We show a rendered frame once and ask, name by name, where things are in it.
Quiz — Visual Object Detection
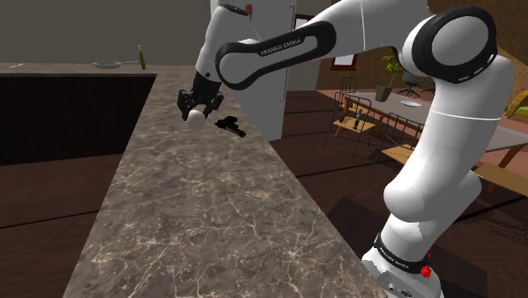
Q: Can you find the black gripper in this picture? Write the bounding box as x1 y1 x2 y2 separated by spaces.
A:
176 72 225 122

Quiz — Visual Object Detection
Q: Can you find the white egg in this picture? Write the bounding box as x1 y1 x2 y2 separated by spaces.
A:
186 108 206 130

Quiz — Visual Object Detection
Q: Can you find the black handheld tool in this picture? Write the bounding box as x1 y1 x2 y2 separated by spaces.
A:
214 116 247 139

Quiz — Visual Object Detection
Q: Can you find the grey frying pan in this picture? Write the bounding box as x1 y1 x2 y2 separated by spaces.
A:
91 59 140 70

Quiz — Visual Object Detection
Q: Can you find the dark office chair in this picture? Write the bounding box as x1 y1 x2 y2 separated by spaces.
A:
397 71 422 99

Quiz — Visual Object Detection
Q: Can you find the grey dining table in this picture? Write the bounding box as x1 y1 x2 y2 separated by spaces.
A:
341 54 528 169

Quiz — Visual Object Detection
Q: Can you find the wooden bench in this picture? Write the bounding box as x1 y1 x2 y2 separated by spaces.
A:
473 160 528 198

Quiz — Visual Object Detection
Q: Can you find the yellow armchair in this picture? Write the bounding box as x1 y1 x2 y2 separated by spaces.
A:
504 90 528 123

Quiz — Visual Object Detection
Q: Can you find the red framed wall picture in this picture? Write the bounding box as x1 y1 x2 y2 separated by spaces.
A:
329 53 360 72

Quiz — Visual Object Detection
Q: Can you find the wire chair with yellow seat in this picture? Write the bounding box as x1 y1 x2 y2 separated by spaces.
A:
322 91 377 159
364 113 426 188

